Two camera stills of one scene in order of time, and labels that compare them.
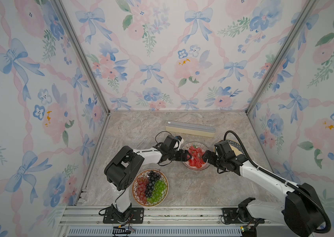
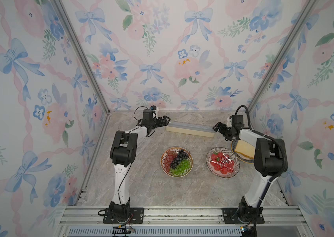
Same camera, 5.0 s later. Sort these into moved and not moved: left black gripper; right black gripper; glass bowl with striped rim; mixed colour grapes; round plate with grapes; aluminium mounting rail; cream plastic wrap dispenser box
Moved: right black gripper; left black gripper; glass bowl with striped rim; mixed colour grapes; round plate with grapes
Not moved: aluminium mounting rail; cream plastic wrap dispenser box
